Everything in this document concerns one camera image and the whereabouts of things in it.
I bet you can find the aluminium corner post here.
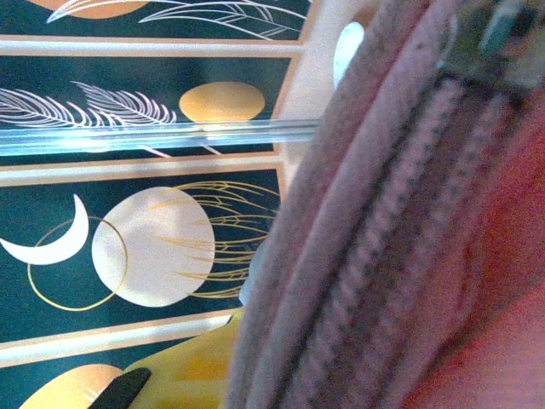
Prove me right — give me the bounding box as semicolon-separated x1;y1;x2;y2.
0;118;323;157

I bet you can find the white bowl orange rim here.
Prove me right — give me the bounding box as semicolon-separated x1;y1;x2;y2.
333;20;366;91

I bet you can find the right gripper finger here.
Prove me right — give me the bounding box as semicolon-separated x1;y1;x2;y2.
89;307;247;409

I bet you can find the pink student backpack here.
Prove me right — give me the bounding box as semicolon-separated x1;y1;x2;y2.
223;0;545;409

